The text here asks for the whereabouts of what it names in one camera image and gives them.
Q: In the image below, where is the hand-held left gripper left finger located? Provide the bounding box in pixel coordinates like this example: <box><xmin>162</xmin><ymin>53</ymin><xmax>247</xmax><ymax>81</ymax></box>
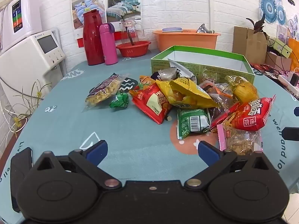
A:
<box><xmin>33</xmin><ymin>140</ymin><xmax>122</xmax><ymax>189</ymax></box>

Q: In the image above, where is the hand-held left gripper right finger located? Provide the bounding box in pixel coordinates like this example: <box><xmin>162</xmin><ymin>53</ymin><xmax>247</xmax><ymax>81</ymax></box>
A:
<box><xmin>184</xmin><ymin>141</ymin><xmax>279</xmax><ymax>189</ymax></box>

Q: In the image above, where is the pink edged clear packet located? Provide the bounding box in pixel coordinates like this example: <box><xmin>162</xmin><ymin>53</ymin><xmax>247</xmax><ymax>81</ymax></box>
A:
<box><xmin>217</xmin><ymin>122</ymin><xmax>263</xmax><ymax>155</ymax></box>

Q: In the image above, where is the green striped label packet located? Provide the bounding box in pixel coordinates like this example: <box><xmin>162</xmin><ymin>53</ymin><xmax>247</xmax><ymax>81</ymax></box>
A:
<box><xmin>176</xmin><ymin>108</ymin><xmax>211</xmax><ymax>140</ymax></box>

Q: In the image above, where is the large red puffy packet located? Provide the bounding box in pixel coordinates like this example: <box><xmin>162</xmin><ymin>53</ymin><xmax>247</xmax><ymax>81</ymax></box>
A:
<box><xmin>230</xmin><ymin>97</ymin><xmax>276</xmax><ymax>131</ymax></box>

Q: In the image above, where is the clear packet of brown cakes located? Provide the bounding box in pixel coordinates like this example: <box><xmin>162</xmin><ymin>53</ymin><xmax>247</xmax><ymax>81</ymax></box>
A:
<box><xmin>206</xmin><ymin>93</ymin><xmax>241</xmax><ymax>122</ymax></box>

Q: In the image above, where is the small green candy packet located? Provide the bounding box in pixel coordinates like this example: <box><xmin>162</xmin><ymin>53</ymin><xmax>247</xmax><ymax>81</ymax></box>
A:
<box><xmin>110</xmin><ymin>91</ymin><xmax>129</xmax><ymax>109</ymax></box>

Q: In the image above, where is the clear yellow corn packet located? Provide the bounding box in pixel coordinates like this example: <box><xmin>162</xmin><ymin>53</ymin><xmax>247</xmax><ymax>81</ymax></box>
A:
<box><xmin>225</xmin><ymin>75</ymin><xmax>259</xmax><ymax>103</ymax></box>

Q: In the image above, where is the clear packet of yellow puffs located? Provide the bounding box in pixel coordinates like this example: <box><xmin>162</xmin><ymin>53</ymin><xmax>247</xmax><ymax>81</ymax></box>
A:
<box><xmin>85</xmin><ymin>73</ymin><xmax>125</xmax><ymax>106</ymax></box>

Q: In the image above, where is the orange edged clear packet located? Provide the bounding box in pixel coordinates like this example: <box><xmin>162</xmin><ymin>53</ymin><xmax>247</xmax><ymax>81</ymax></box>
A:
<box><xmin>214</xmin><ymin>83</ymin><xmax>234</xmax><ymax>98</ymax></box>

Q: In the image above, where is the yellow chip packet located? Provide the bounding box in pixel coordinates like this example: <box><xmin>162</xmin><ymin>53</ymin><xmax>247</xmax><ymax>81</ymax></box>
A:
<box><xmin>156</xmin><ymin>77</ymin><xmax>219</xmax><ymax>109</ymax></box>

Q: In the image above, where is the red snack packet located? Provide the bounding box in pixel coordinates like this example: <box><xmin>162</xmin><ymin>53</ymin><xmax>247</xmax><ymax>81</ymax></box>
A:
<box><xmin>129</xmin><ymin>84</ymin><xmax>173</xmax><ymax>125</ymax></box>

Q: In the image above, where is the white and black packet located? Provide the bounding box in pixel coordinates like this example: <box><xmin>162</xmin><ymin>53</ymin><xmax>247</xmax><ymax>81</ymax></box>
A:
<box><xmin>168</xmin><ymin>59</ymin><xmax>197</xmax><ymax>84</ymax></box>

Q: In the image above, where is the dark grey packet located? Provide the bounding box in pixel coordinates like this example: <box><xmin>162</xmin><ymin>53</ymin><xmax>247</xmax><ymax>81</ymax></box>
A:
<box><xmin>151</xmin><ymin>67</ymin><xmax>178</xmax><ymax>81</ymax></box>

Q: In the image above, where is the green cardboard box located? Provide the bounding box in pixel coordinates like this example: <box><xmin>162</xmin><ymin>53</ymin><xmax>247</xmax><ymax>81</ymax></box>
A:
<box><xmin>151</xmin><ymin>45</ymin><xmax>255</xmax><ymax>85</ymax></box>

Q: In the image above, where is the white power strip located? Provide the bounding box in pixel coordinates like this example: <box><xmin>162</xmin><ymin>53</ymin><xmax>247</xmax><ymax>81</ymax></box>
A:
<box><xmin>278</xmin><ymin>75</ymin><xmax>299</xmax><ymax>96</ymax></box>

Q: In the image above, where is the teal printed tablecloth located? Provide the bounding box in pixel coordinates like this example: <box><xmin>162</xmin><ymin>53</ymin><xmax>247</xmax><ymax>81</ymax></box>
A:
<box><xmin>0</xmin><ymin>49</ymin><xmax>299</xmax><ymax>224</ymax></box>

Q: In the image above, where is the small brown cardboard box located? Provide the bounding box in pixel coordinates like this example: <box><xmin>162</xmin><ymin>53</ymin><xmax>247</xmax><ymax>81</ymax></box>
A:
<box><xmin>265</xmin><ymin>51</ymin><xmax>292</xmax><ymax>71</ymax></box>

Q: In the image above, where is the red gift envelope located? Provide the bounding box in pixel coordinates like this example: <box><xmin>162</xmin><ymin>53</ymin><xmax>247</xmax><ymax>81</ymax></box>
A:
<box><xmin>249</xmin><ymin>63</ymin><xmax>281</xmax><ymax>75</ymax></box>

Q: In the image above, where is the orange bag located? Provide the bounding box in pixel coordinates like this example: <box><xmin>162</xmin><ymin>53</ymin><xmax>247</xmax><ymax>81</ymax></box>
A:
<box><xmin>288</xmin><ymin>38</ymin><xmax>299</xmax><ymax>71</ymax></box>

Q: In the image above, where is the light green carton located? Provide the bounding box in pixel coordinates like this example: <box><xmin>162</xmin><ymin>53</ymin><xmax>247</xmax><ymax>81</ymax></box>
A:
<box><xmin>273</xmin><ymin>38</ymin><xmax>293</xmax><ymax>59</ymax></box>

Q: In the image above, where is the black flat device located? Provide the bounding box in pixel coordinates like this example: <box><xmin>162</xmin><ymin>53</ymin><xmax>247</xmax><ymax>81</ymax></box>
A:
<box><xmin>10</xmin><ymin>147</ymin><xmax>32</xmax><ymax>213</ymax></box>

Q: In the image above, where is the green spider plant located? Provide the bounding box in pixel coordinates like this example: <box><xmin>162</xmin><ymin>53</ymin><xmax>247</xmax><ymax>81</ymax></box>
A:
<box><xmin>5</xmin><ymin>79</ymin><xmax>53</xmax><ymax>133</ymax></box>

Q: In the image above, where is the large brown cardboard box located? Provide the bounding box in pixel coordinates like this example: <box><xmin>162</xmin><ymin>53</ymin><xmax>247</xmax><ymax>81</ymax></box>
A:
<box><xmin>232</xmin><ymin>26</ymin><xmax>269</xmax><ymax>63</ymax></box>

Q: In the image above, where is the purple leaf plant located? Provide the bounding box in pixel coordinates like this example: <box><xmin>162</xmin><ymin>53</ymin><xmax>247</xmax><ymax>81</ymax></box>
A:
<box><xmin>246</xmin><ymin>14</ymin><xmax>269</xmax><ymax>40</ymax></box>

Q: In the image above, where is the medium blue paper fan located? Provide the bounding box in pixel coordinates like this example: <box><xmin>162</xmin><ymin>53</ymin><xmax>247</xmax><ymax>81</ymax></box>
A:
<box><xmin>277</xmin><ymin>5</ymin><xmax>287</xmax><ymax>26</ymax></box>

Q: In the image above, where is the pink thermos bottle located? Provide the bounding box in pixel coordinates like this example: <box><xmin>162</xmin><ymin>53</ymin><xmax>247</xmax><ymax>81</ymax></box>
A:
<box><xmin>99</xmin><ymin>23</ymin><xmax>119</xmax><ymax>65</ymax></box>

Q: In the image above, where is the red plastic basin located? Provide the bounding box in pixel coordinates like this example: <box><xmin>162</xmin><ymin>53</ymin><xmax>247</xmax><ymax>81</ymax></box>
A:
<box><xmin>116</xmin><ymin>41</ymin><xmax>151</xmax><ymax>58</ymax></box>

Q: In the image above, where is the large blue paper fan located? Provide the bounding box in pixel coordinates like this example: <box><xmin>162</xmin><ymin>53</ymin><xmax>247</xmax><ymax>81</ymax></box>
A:
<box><xmin>260</xmin><ymin>0</ymin><xmax>278</xmax><ymax>24</ymax></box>

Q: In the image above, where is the red thermos jug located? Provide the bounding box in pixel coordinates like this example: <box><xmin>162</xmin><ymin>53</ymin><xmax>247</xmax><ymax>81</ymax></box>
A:
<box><xmin>83</xmin><ymin>9</ymin><xmax>105</xmax><ymax>66</ymax></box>

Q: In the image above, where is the orange plastic tub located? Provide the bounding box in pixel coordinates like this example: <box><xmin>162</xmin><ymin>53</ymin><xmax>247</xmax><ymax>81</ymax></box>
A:
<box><xmin>152</xmin><ymin>29</ymin><xmax>221</xmax><ymax>52</ymax></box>

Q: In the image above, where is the white machine with screen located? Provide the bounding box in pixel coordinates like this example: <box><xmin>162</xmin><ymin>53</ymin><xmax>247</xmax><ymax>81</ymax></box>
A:
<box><xmin>0</xmin><ymin>28</ymin><xmax>67</xmax><ymax>112</ymax></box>

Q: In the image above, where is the glass pitcher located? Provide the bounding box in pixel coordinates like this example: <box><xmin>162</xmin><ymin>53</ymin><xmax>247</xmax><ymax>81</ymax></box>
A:
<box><xmin>120</xmin><ymin>19</ymin><xmax>145</xmax><ymax>46</ymax></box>

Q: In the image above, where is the steel bowl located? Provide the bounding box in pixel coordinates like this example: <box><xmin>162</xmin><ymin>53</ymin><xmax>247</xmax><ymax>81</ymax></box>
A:
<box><xmin>196</xmin><ymin>24</ymin><xmax>211</xmax><ymax>33</ymax></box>

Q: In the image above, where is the wall poster with bedding photos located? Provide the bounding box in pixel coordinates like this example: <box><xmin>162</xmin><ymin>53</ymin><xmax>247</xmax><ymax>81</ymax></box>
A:
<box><xmin>70</xmin><ymin>0</ymin><xmax>142</xmax><ymax>47</ymax></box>

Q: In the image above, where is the white wall water purifier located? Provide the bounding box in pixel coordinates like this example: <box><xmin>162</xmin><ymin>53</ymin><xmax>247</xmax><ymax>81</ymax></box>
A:
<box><xmin>0</xmin><ymin>0</ymin><xmax>42</xmax><ymax>52</ymax></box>

